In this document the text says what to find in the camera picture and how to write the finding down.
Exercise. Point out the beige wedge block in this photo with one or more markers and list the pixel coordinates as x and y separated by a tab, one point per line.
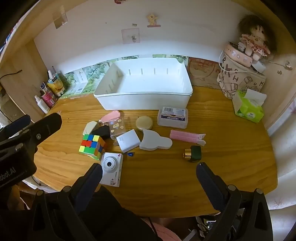
90	127

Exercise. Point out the small blue cap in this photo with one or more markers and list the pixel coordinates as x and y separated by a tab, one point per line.
131	153

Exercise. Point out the clear plastic sticker box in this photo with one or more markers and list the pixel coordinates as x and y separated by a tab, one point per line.
116	129

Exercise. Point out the clear wall hook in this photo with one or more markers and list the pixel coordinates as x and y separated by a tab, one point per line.
60	20

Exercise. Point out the white spray bottle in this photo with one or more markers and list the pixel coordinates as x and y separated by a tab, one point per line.
42	105

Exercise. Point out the white power adapter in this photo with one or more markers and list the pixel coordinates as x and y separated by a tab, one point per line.
259	67

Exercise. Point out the dark cloth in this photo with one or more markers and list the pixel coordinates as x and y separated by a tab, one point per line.
120	215

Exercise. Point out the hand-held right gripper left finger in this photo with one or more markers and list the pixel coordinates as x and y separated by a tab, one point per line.
92	182

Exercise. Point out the brown printed cardboard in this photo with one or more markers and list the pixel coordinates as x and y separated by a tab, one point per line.
203	71

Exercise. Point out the pink pencil case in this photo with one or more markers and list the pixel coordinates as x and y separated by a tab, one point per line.
235	55

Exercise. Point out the green tissue pack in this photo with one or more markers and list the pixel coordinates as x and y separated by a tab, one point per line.
249	113

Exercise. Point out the white plastic storage bin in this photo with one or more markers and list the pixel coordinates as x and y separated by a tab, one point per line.
143	102

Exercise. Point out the pink correction tape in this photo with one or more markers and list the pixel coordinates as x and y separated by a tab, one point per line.
109	115

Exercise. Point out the white toy camera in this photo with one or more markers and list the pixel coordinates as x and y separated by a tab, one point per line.
113	171

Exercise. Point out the white cat-shaped mirror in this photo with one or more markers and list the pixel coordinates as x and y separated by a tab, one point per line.
152	141

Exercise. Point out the white labelled plastic box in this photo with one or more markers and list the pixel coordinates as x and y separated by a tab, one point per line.
172	121

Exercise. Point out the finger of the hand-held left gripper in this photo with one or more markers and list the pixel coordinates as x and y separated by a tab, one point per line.
16	128
46	127

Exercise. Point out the pink can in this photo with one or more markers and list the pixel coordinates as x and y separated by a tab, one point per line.
49	99

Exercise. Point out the white floral cloth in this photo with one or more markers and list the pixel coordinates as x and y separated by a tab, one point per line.
284	185

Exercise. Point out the white square charger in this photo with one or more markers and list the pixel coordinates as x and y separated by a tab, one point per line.
128	140

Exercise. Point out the cloth doll with dark hair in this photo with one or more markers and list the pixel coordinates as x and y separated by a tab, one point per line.
254	39

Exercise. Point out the printed canvas bag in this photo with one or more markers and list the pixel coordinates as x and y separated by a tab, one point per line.
231	78

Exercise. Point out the black charger plug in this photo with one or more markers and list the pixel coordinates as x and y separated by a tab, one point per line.
101	132

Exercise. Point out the round gold compact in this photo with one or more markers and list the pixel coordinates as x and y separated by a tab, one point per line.
143	122

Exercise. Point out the pink square wall sticker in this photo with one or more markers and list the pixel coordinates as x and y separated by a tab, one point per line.
130	36

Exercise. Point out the green perfume bottle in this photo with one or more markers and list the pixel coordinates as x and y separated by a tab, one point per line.
195	154

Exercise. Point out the green grape printed cardboard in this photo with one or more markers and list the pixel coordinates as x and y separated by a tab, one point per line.
90	74

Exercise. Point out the yellow bear wall sticker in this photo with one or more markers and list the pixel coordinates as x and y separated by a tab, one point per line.
152	19

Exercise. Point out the colourful puzzle cube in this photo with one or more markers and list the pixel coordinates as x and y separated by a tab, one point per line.
89	144

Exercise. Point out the red lips wall sticker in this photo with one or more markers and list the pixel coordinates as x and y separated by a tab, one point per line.
118	1

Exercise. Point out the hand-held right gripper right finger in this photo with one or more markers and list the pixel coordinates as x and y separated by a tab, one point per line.
208	185

